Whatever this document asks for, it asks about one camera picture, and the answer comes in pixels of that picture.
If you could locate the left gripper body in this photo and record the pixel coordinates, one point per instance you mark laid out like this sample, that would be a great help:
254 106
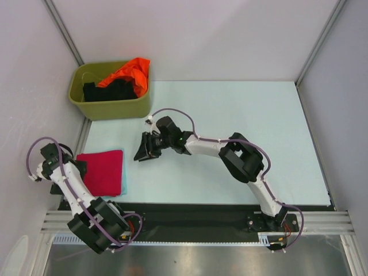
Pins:
81 166

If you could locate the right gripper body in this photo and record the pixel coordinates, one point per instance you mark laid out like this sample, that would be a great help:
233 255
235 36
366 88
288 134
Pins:
149 145

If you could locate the magenta red t shirt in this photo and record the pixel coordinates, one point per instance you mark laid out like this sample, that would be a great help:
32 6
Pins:
104 172

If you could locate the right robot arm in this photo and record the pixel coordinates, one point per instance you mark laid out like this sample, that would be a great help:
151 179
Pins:
242 159

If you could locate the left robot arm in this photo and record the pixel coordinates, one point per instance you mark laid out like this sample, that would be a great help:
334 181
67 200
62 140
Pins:
96 222

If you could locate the olive green plastic bin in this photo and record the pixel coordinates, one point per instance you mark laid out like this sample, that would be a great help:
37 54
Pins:
105 110

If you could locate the folded teal t shirt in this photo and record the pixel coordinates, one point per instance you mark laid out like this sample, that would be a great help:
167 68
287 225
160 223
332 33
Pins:
124 174

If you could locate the black t shirt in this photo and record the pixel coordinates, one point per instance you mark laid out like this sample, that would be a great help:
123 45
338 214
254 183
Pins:
117 90

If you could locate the orange t shirt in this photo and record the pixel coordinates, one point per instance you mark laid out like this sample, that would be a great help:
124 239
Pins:
135 71

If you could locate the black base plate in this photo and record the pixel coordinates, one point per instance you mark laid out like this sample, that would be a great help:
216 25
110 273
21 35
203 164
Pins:
181 223

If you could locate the slotted cable duct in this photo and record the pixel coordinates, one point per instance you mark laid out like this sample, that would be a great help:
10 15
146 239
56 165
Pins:
69 239

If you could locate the aluminium frame rail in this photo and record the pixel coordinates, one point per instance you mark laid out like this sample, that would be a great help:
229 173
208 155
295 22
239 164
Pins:
315 223

